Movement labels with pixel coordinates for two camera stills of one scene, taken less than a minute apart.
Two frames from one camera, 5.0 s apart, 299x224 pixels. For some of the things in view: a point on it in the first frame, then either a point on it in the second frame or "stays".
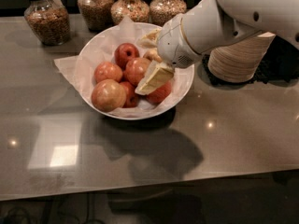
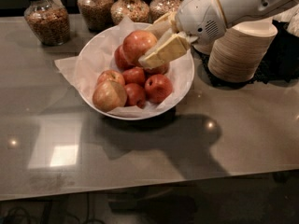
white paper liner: (100, 49) stays
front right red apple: (158, 95) stays
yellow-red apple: (135, 69) to (135, 43)
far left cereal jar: (47, 17) stays
